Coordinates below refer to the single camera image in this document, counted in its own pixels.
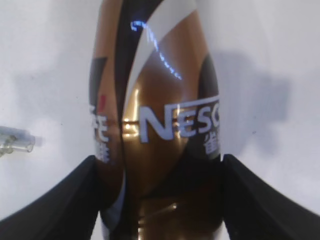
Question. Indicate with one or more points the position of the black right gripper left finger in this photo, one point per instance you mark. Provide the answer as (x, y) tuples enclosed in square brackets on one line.
[(66, 212)]

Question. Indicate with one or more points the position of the brown coffee drink bottle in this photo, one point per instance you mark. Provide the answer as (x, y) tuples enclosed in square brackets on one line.
[(154, 103)]

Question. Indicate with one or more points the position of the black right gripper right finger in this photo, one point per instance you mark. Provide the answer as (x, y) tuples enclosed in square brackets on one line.
[(253, 210)]

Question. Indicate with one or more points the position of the beige grip white pen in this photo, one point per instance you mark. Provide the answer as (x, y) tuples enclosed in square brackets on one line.
[(17, 140)]

